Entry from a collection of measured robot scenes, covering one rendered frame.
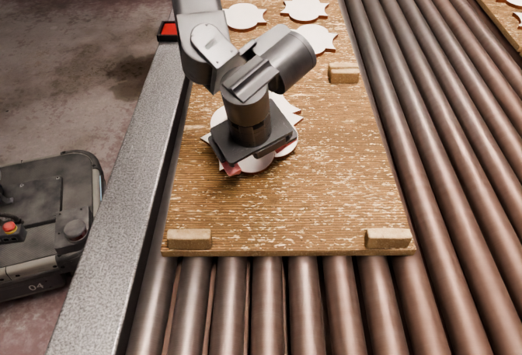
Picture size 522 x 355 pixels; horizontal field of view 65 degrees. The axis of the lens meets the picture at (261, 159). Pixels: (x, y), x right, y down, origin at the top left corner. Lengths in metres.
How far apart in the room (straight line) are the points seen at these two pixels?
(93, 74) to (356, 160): 2.26
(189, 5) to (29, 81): 2.40
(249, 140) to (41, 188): 1.28
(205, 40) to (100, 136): 1.83
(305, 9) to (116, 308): 0.84
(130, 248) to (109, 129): 1.72
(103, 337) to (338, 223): 0.34
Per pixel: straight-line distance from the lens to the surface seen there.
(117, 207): 0.68
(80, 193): 1.69
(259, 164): 0.65
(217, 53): 0.48
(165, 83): 0.91
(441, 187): 0.73
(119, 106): 2.46
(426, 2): 1.31
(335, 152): 0.71
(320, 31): 1.03
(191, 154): 0.70
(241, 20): 1.07
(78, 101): 2.58
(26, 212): 1.68
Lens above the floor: 1.42
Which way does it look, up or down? 45 degrees down
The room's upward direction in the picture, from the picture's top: straight up
